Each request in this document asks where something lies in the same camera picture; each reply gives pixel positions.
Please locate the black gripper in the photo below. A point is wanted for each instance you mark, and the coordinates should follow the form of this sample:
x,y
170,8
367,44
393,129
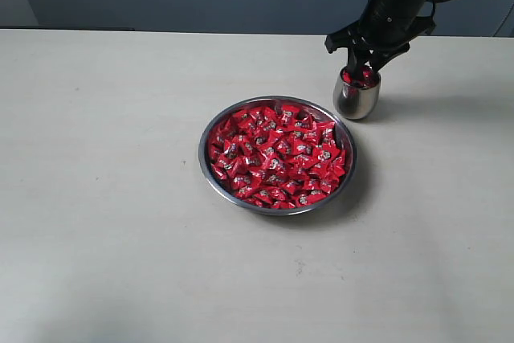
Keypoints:
x,y
381,34

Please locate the pile of red wrapped candies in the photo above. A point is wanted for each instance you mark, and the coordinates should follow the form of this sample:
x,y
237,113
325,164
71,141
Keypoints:
x,y
277,158

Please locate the small steel cup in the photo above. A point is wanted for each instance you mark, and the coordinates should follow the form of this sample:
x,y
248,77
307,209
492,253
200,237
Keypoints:
x,y
354,103

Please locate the round steel bowl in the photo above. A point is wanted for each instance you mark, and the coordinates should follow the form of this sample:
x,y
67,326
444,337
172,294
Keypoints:
x,y
277,208

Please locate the red candy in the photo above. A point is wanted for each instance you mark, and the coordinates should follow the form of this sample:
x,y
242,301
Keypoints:
x,y
365,78

